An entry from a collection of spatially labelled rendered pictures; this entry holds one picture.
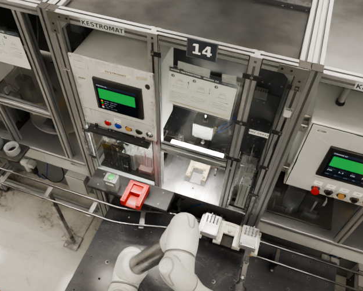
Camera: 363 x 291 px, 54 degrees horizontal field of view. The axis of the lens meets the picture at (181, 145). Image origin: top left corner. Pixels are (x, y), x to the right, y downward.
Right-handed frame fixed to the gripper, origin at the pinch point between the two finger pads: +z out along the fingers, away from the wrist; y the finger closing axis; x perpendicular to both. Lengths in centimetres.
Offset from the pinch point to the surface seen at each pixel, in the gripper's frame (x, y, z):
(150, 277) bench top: 50, -23, -20
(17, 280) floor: 156, -93, -34
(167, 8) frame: 65, 110, 50
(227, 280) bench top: 5.7, -22.5, -7.1
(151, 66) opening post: 64, 95, 28
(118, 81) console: 80, 83, 27
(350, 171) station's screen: -29, 69, 22
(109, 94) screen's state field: 85, 75, 25
